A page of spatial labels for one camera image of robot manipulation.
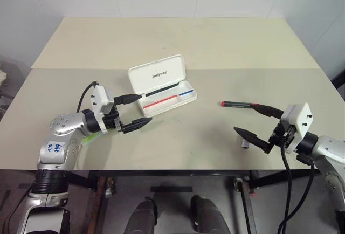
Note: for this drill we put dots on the black tape strip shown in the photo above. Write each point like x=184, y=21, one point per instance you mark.
x=171, y=189

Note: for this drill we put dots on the red and black marker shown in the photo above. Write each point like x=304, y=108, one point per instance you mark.
x=237, y=104

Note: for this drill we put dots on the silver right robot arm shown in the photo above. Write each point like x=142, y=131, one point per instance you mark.
x=330, y=147

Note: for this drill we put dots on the small white eraser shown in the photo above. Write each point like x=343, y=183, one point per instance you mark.
x=245, y=144

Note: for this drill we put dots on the dark metal bar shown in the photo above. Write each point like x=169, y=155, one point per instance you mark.
x=246, y=204

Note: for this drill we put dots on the white open pencil case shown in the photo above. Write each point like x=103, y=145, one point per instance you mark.
x=161, y=77

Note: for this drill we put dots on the black table frame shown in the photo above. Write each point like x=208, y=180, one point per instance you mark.
x=172, y=176

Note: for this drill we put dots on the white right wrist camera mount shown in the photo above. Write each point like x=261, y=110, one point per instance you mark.
x=300, y=120

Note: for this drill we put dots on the dark rounded shape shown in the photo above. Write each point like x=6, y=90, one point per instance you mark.
x=143, y=216
x=207, y=215

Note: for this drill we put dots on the rusty metal bar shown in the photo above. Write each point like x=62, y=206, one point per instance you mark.
x=96, y=204

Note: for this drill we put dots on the black pen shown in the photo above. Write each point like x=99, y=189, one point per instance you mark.
x=161, y=89

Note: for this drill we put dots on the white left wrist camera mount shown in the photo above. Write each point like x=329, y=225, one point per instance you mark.
x=99, y=96

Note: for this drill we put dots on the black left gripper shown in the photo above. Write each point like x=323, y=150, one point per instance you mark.
x=113, y=122

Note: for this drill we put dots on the green ruler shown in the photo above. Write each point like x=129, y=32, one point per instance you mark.
x=91, y=139

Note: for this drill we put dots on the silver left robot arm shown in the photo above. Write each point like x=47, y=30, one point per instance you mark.
x=62, y=126

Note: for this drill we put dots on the dark object beside table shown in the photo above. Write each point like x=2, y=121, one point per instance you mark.
x=339, y=77

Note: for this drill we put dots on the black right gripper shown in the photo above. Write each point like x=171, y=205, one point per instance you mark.
x=281, y=134

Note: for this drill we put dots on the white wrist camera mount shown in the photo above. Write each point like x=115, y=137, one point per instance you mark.
x=300, y=120
x=99, y=96

